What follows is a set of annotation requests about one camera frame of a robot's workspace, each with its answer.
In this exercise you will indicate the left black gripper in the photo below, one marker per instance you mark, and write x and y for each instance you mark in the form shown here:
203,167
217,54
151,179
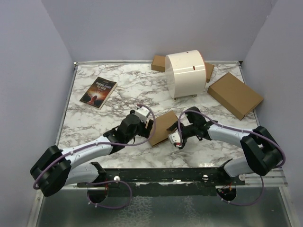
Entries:
145,131

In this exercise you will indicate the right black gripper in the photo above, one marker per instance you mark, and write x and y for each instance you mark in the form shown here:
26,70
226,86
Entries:
174,126

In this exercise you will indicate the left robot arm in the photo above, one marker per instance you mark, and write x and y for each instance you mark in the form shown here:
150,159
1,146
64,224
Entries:
53,169

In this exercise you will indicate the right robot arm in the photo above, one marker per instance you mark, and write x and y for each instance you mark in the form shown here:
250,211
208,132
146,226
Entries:
261,151

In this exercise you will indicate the white cylindrical bread box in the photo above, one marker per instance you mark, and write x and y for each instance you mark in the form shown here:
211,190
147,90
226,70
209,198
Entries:
185,74

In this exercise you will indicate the small brown box behind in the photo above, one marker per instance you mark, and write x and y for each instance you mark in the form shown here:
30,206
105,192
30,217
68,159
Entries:
158,63

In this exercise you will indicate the closed brown cardboard box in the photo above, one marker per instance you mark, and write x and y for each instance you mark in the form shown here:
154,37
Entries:
234,95

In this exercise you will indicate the dark paperback book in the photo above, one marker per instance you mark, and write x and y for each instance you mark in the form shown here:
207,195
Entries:
98,92

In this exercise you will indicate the brown cardboard piece behind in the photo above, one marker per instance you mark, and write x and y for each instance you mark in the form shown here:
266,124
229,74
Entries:
209,70

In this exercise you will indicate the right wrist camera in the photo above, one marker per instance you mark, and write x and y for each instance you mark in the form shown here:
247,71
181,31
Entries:
175,139

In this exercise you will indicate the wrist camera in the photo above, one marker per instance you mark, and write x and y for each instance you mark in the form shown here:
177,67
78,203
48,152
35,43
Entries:
175,139
142,113

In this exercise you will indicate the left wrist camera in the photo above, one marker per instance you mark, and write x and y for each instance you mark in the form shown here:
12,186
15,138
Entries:
142,113

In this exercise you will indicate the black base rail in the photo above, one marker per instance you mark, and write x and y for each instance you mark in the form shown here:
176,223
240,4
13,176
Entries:
152,182

